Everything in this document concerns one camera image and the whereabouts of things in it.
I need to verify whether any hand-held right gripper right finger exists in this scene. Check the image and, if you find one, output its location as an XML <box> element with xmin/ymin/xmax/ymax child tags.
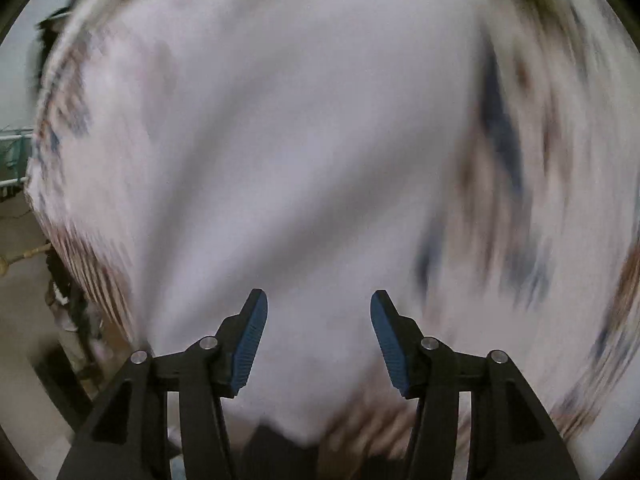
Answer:
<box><xmin>370</xmin><ymin>289</ymin><xmax>582</xmax><ymax>480</ymax></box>

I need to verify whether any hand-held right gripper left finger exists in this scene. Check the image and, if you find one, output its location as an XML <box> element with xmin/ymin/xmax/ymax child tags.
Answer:
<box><xmin>56</xmin><ymin>288</ymin><xmax>269</xmax><ymax>480</ymax></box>

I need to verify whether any white patterned cloth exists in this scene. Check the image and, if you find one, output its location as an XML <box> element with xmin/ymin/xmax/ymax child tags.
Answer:
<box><xmin>25</xmin><ymin>0</ymin><xmax>640</xmax><ymax>466</ymax></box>

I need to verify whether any dark cluttered stand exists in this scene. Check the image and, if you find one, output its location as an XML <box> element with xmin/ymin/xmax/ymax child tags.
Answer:
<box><xmin>44</xmin><ymin>245</ymin><xmax>131</xmax><ymax>396</ymax></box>

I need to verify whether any white metal rack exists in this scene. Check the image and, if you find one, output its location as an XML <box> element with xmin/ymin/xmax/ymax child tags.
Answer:
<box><xmin>0</xmin><ymin>127</ymin><xmax>35</xmax><ymax>201</ymax></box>

